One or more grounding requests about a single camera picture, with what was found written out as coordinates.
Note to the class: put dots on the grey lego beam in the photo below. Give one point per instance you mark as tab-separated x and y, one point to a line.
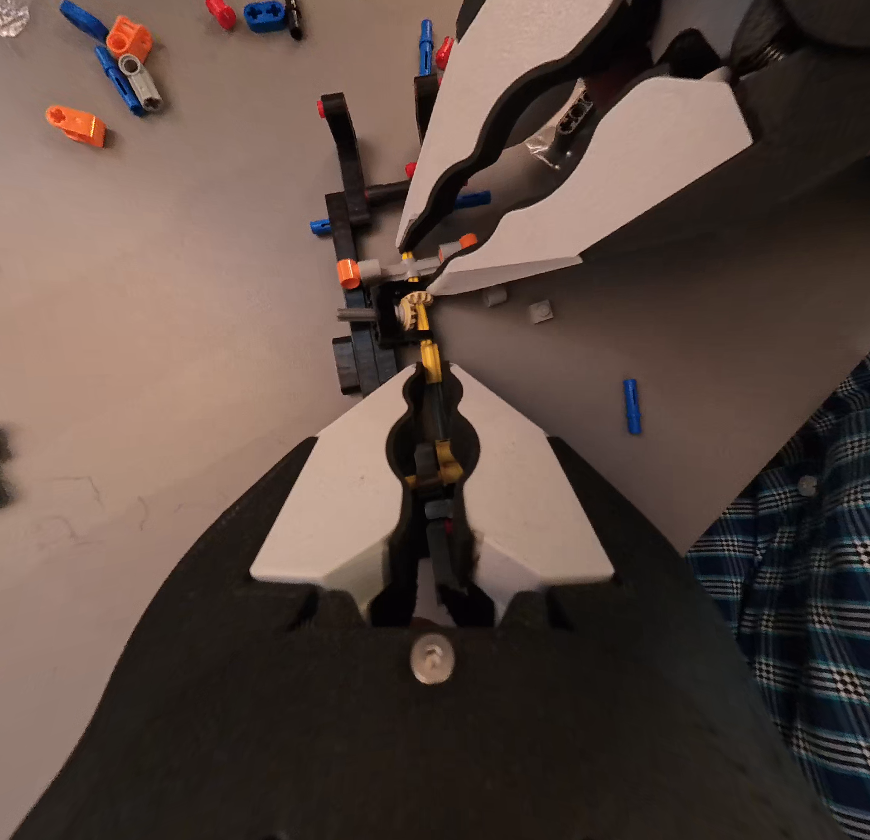
3	445

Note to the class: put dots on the black lego pin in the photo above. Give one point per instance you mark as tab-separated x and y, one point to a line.
293	14

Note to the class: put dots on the black yellow lego assembly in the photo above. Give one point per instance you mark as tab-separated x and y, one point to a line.
346	173

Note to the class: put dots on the orange lego connector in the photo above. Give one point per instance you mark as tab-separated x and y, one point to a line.
129	37
75	124

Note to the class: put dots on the clear plastic bag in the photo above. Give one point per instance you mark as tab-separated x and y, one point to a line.
540	152

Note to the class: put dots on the red lego pin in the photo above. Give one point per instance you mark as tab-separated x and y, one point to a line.
221	10
444	52

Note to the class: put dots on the dark grey lego piece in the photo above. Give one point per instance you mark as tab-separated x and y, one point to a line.
576	116

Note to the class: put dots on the clear plastic scrap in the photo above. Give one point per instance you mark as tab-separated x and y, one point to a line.
13	7

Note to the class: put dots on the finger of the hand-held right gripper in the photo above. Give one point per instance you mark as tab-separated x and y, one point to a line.
646	160
516	37

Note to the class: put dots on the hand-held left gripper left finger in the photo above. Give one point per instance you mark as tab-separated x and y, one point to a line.
326	513

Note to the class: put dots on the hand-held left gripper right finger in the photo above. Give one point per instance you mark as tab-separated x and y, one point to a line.
537	513

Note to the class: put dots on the blue curved lego piece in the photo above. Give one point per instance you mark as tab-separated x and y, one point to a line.
81	18

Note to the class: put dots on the blue plaid shirt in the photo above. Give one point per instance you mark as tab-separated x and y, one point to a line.
802	615

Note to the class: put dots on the grey lego stud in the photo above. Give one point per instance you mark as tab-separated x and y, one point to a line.
542	312

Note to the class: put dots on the blue lego pin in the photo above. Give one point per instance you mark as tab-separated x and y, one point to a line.
107	68
425	48
632	407

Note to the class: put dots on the short blue lego beam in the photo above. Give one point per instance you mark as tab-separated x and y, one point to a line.
264	17

